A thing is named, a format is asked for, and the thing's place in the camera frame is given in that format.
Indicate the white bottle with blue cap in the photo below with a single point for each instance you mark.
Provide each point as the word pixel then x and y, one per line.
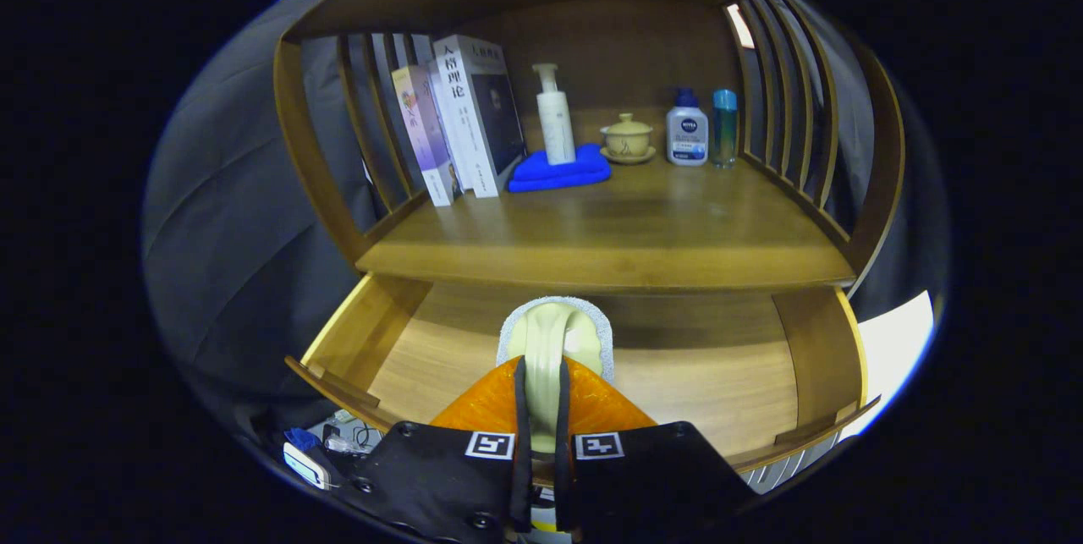
pixel 687 138

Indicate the yellow lidded teacup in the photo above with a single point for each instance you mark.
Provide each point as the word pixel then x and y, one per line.
pixel 627 140

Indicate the purple book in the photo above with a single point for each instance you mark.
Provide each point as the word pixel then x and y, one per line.
pixel 423 138

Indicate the black backdrop cloth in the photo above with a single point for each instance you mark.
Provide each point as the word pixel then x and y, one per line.
pixel 228 231

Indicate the wooden countertop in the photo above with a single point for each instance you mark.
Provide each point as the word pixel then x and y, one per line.
pixel 660 222

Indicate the thin white book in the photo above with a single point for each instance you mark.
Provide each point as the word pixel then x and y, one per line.
pixel 455 156

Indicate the wooden drawer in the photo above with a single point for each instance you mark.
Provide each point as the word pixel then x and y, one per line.
pixel 702 383

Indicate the teal bottle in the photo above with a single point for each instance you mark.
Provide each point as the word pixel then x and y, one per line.
pixel 724 134

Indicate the small blue floor object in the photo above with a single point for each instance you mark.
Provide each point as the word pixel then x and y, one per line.
pixel 302 439

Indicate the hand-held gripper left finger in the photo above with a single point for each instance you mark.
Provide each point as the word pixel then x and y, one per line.
pixel 522 459

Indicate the white floor device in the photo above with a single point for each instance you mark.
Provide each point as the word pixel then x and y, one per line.
pixel 305 466

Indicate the thick white and black book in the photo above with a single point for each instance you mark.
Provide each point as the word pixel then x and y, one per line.
pixel 474 129

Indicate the blue folded cloth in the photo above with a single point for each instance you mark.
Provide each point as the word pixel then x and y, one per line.
pixel 550 176

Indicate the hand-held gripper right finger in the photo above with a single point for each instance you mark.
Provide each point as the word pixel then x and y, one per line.
pixel 563 476

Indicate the wooden cabinet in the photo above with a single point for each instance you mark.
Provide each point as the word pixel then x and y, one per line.
pixel 609 53

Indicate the white pump bottle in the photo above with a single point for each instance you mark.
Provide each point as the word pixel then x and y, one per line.
pixel 556 129

